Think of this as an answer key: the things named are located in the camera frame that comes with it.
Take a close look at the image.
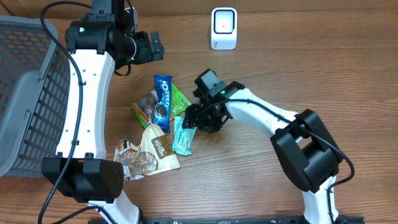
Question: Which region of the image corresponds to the light teal snack packet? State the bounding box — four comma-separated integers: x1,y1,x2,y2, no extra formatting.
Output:
172,116,197,156

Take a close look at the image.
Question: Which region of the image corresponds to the blue Oreo packet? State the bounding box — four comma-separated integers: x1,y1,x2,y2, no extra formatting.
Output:
154,75,172,131

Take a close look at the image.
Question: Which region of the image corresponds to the green snack bag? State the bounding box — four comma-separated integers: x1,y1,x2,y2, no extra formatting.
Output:
132,83,191,128

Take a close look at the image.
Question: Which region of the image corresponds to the beige cookie bag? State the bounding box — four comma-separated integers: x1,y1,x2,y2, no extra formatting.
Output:
114,124,180,182

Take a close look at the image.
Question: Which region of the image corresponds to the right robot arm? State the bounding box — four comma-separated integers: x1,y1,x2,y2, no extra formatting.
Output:
182,69,343,223

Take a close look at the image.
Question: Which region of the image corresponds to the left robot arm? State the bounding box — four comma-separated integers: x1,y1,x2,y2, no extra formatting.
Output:
41,0,165,223

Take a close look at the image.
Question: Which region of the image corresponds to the white barcode scanner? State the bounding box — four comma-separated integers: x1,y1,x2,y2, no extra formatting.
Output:
211,7,238,50

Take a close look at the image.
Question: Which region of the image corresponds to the grey plastic shopping basket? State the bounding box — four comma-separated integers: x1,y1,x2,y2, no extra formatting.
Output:
1,16,70,177

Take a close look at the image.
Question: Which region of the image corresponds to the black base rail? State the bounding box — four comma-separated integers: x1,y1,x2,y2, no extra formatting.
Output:
87,215,365,224

